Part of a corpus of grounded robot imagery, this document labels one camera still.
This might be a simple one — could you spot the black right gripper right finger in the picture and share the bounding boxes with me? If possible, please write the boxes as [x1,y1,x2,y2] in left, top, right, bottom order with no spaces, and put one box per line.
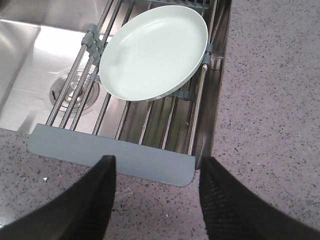
[199,156,320,240]

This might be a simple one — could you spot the light green round plate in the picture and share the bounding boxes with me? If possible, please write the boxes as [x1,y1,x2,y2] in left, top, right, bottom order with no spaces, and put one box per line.
[99,5,208,102]

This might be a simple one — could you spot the stainless steel sink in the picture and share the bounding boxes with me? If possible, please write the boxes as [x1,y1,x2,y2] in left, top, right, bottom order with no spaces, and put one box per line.
[0,0,232,168]

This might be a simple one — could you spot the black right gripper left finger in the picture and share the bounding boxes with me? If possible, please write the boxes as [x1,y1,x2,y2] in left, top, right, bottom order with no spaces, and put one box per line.
[0,155,117,240]

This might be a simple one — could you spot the teal roll-up drying rack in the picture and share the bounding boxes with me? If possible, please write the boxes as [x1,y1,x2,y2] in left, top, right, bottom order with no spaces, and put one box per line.
[27,0,217,187]

